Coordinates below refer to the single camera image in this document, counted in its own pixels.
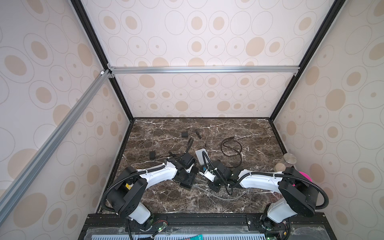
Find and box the white network switch box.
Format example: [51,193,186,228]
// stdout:
[195,149,207,166]

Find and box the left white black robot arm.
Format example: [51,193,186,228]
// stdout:
[101,137,199,228]

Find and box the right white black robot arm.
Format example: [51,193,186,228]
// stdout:
[196,149,329,229]

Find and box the pink funnel cup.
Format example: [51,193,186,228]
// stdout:
[295,172,312,182]

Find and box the black coiled ethernet cable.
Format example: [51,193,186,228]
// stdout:
[220,136,244,168]

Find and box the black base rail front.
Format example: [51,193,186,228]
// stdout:
[79,213,336,240]

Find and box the horizontal aluminium rail back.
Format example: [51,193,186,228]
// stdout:
[110,66,300,75]

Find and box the diagonal aluminium rail left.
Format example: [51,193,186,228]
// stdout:
[1,69,112,225]

